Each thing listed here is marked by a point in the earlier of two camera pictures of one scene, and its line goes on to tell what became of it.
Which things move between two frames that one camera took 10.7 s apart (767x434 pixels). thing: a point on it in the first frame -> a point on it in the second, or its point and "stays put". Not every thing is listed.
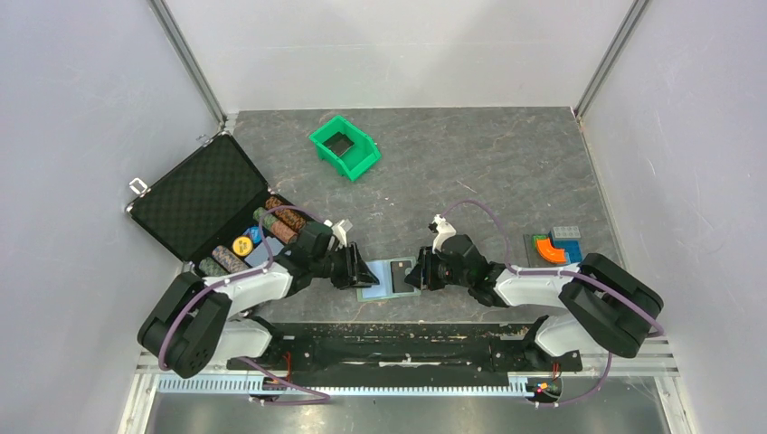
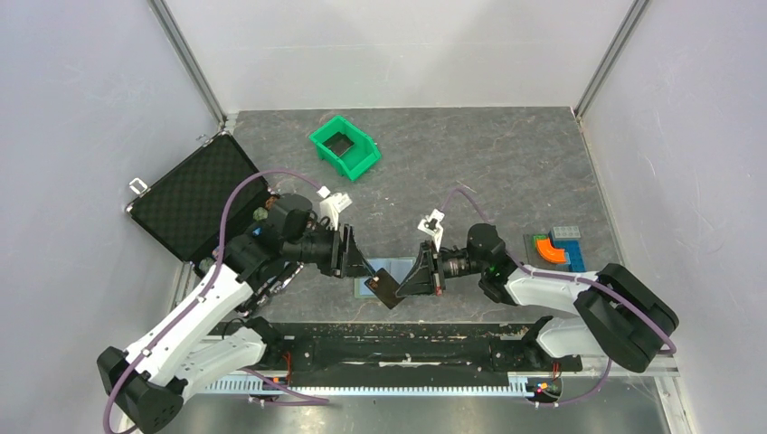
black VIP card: (398, 274) -> (385, 287)
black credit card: (338, 143) stays put
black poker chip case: (216, 213) stays put
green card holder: (391, 274) stays put
